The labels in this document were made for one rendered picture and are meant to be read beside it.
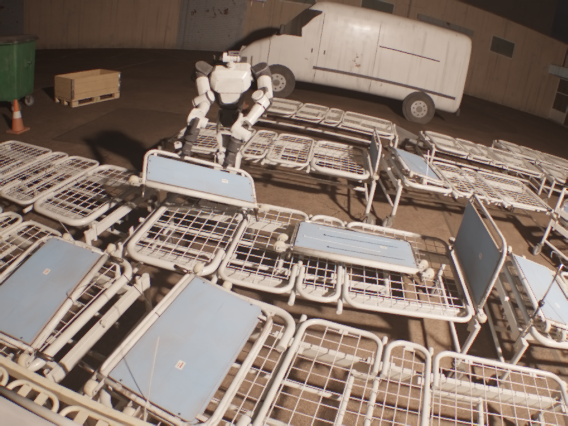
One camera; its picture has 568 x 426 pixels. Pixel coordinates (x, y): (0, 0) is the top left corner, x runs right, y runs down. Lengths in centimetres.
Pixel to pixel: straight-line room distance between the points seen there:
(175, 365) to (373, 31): 849
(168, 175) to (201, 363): 120
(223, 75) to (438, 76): 747
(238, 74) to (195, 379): 193
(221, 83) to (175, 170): 70
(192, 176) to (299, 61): 694
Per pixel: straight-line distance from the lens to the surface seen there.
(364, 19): 921
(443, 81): 972
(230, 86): 271
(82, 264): 202
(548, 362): 311
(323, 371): 228
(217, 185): 242
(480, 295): 223
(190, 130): 234
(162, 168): 234
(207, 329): 161
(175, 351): 151
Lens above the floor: 169
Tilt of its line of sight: 27 degrees down
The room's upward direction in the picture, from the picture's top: 9 degrees clockwise
